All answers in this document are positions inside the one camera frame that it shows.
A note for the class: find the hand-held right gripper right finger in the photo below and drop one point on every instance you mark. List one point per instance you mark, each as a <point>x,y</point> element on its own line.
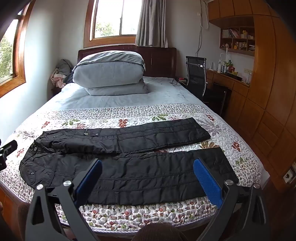
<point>208,183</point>

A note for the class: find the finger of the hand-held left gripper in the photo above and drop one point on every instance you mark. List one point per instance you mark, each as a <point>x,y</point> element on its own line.
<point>10,147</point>

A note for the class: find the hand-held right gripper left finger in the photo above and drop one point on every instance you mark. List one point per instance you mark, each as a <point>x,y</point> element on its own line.
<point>90,175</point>

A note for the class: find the black pants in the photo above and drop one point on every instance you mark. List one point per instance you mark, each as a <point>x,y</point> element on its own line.
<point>138,171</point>

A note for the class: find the floral quilted bedspread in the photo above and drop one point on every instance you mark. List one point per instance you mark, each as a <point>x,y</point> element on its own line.
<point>138,113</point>

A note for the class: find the pile of clothes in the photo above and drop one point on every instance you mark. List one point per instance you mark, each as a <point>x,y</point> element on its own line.
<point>60,71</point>

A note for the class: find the wooden framed window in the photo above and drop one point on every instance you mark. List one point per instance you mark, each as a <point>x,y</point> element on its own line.
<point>9,53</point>
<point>111,18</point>

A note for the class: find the wooden desk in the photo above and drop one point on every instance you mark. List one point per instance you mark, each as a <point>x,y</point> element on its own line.
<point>231,81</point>

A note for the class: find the wooden wardrobe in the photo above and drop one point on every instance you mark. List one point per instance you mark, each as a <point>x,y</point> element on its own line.
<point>266,92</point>

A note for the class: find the folded grey duvet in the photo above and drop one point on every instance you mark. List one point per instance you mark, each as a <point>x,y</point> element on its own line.
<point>108,69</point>

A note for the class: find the black keyboard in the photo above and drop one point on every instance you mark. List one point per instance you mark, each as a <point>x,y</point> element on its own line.
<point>233,77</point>

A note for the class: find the black office chair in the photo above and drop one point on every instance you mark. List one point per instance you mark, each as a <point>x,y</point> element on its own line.
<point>196,74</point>

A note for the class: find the white router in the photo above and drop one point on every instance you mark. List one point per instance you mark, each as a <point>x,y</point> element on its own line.
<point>213,65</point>

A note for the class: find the green potted plant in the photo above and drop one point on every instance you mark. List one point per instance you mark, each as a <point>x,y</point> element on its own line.
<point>228,63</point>

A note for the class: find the white desk lamp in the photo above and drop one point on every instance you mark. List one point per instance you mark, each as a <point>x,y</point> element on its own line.
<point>225,58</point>

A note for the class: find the dark wooden bed headboard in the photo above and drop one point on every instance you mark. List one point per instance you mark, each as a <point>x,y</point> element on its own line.
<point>159,62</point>

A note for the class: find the row of books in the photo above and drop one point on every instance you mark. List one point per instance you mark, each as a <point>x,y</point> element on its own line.
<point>232,33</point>

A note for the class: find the grey brown curtain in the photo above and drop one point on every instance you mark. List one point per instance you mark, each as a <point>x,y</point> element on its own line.
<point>151,23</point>

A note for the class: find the wall socket panel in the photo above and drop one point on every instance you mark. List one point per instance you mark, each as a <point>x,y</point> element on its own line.
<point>290,173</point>

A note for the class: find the wooden wall shelf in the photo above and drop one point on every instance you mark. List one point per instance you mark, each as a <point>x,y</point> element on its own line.
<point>238,39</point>

